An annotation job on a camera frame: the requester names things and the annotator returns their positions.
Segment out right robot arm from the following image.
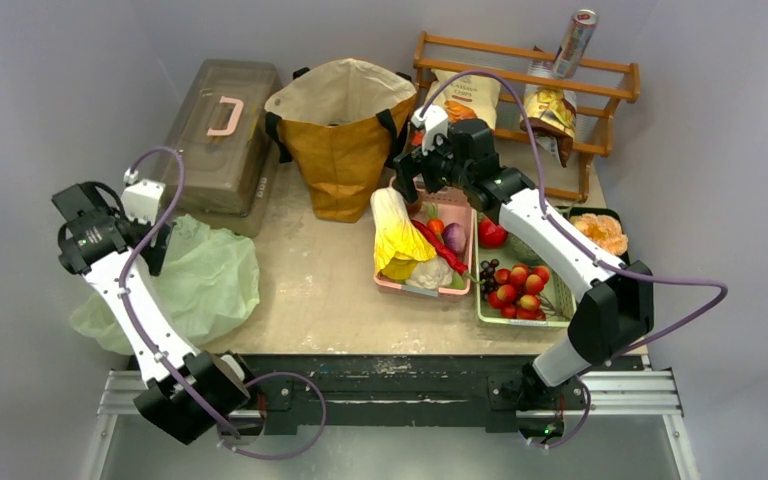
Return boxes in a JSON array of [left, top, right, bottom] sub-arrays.
[[394, 113, 654, 407]]

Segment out cassava chips bag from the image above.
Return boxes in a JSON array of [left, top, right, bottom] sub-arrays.
[[415, 69, 501, 138]]

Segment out green plastic basket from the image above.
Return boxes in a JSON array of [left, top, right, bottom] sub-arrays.
[[473, 213, 576, 328]]

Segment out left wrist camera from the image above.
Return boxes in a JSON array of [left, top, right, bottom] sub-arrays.
[[120, 169, 165, 225]]

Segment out brown snack bag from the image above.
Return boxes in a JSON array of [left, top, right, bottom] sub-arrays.
[[523, 85, 577, 167]]

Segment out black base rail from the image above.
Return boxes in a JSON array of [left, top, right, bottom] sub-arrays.
[[232, 354, 585, 435]]

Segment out green plastic grocery bag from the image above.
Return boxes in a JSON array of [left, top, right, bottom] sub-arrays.
[[69, 213, 261, 356]]

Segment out toy cauliflower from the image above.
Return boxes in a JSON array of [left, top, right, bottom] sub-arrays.
[[405, 257, 454, 290]]

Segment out brown paper tote bag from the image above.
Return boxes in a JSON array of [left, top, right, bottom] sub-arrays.
[[265, 58, 417, 223]]

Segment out toy melon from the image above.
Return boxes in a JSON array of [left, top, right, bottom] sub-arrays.
[[506, 234, 543, 265]]

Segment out toy red chili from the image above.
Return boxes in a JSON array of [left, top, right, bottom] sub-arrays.
[[411, 220, 469, 276]]

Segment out wooden rack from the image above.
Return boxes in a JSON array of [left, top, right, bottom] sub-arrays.
[[401, 31, 642, 204]]

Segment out pink plastic basket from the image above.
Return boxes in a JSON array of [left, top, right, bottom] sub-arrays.
[[373, 177, 477, 301]]

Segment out toy lychee bunch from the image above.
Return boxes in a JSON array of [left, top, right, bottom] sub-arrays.
[[482, 263, 563, 321]]

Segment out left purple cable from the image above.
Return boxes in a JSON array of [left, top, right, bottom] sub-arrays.
[[118, 146, 243, 440]]

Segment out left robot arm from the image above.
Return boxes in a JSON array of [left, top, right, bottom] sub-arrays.
[[52, 180, 258, 444]]

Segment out toy napa cabbage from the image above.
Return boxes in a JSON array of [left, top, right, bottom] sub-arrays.
[[370, 187, 437, 281]]

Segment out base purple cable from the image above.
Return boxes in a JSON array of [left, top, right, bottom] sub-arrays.
[[215, 372, 328, 462]]

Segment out toy carrot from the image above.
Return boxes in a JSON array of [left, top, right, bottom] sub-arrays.
[[424, 203, 446, 237]]

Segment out translucent storage box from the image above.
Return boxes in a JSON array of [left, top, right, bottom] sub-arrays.
[[165, 59, 282, 238]]

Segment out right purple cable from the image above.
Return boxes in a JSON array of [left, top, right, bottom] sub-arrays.
[[418, 70, 730, 372]]

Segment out drink can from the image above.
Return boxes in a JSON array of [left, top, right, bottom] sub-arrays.
[[552, 9, 599, 78]]

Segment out toy grape bunch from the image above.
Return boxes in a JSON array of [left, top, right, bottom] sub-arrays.
[[479, 259, 499, 300]]

